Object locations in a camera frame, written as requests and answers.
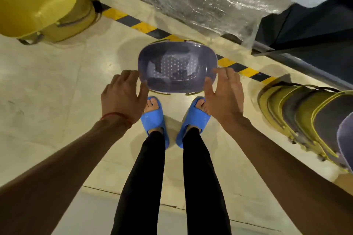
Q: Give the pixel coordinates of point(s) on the black trousers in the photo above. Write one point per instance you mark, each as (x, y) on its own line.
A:
(143, 188)

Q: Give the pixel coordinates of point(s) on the person's left forearm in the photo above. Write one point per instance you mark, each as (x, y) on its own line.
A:
(55, 177)

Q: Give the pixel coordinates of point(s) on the person's left hand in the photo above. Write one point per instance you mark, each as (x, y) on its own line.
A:
(121, 97)

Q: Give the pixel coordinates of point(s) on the black metal shelf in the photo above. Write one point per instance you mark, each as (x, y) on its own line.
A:
(303, 68)

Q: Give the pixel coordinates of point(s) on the person's right forearm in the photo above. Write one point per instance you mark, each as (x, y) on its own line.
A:
(289, 177)

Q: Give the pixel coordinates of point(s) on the blue slipper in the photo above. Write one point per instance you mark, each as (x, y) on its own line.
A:
(153, 120)
(194, 119)

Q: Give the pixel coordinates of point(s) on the person's right hand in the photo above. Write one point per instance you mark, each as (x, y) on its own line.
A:
(229, 100)

